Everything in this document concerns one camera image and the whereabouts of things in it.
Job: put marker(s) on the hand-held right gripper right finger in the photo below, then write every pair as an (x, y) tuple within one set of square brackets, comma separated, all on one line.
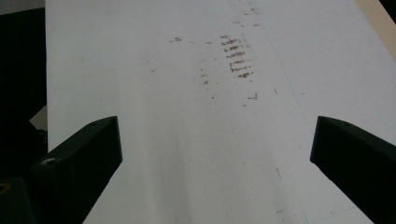
[(358, 158)]

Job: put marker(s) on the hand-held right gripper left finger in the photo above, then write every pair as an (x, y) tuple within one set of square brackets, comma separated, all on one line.
[(81, 165)]

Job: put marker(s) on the white paper sheet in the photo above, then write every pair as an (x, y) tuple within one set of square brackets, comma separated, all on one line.
[(199, 124)]

